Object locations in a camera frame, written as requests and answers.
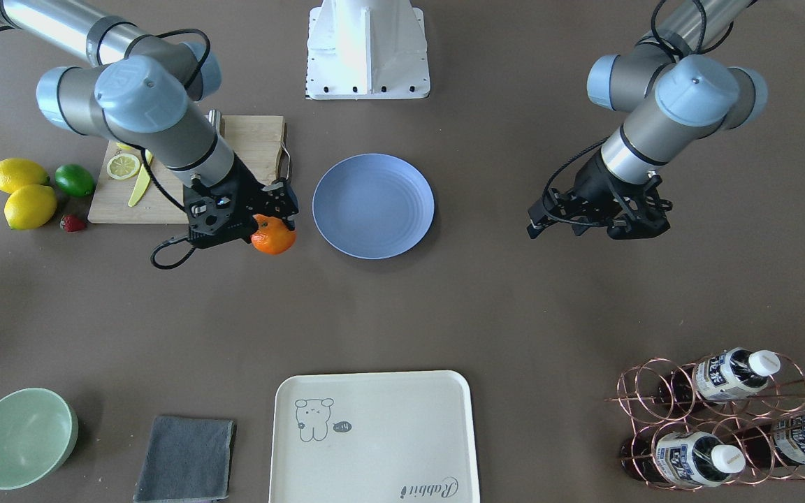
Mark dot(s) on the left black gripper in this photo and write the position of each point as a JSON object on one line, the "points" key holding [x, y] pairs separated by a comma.
{"points": [[590, 183]]}

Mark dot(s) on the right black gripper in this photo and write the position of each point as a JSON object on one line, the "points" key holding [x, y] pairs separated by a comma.
{"points": [[247, 183]]}

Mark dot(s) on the orange fruit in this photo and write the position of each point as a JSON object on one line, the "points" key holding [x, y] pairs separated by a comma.
{"points": [[273, 235]]}

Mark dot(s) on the blue round plate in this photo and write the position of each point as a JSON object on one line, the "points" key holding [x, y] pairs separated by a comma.
{"points": [[373, 206]]}

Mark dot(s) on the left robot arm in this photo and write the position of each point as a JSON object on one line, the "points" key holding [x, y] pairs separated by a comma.
{"points": [[673, 94]]}

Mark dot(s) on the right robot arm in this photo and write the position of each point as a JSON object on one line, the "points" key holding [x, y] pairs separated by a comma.
{"points": [[143, 91]]}

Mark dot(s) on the steel muddler black tip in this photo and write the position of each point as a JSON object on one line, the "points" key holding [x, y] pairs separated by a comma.
{"points": [[216, 120]]}

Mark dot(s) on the yellow plastic knife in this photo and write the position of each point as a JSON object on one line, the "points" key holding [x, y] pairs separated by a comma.
{"points": [[143, 179]]}

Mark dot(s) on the wooden cutting board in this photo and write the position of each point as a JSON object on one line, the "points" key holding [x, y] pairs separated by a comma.
{"points": [[256, 140]]}

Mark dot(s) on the lower lemon slice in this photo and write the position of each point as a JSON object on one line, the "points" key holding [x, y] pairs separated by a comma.
{"points": [[123, 166]]}

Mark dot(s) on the green lime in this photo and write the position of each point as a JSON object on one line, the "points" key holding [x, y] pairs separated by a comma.
{"points": [[74, 180]]}

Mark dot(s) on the red strawberry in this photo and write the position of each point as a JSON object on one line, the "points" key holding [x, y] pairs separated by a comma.
{"points": [[71, 223]]}

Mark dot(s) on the tea bottle back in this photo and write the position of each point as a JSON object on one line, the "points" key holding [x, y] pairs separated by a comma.
{"points": [[731, 375], [779, 443]]}

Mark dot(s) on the tea bottle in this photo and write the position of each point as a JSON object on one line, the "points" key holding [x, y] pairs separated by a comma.
{"points": [[731, 375], [682, 460], [779, 443]]}

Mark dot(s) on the lower whole lemon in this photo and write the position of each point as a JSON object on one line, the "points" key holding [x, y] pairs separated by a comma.
{"points": [[30, 207]]}

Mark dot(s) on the whole lemon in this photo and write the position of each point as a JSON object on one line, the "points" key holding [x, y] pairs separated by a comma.
{"points": [[17, 172], [30, 207]]}

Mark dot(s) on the cream rabbit tray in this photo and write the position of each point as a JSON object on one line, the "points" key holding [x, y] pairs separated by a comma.
{"points": [[374, 437]]}

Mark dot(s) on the upper whole lemon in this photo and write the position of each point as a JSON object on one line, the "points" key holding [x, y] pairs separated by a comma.
{"points": [[17, 172]]}

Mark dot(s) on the tea bottle front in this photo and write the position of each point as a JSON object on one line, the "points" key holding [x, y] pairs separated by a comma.
{"points": [[682, 460]]}

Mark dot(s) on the grey folded cloth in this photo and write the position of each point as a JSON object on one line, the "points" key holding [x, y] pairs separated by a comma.
{"points": [[187, 460]]}

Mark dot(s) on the green bowl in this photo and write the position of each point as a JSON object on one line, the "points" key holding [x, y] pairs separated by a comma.
{"points": [[38, 432]]}

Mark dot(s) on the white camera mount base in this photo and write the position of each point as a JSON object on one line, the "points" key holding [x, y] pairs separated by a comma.
{"points": [[367, 50]]}

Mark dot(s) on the copper wire bottle rack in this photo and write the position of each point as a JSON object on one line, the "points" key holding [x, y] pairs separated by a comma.
{"points": [[645, 393]]}

